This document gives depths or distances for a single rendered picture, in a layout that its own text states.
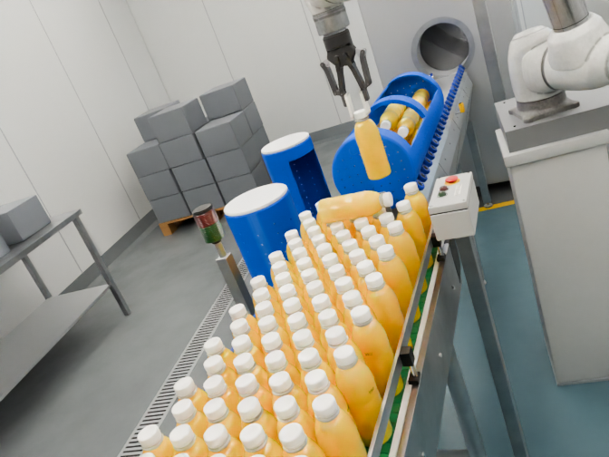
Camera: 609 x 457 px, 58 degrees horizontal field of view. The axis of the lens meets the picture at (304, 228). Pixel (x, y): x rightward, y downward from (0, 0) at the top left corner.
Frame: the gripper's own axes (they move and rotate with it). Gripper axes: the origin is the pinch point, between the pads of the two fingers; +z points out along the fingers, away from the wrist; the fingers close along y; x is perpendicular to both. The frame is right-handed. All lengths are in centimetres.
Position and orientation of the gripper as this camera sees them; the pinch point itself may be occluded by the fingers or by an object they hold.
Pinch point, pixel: (357, 103)
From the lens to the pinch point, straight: 160.5
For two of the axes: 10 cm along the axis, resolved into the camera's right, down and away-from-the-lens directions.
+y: -8.8, 1.6, 4.4
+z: 3.3, 8.7, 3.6
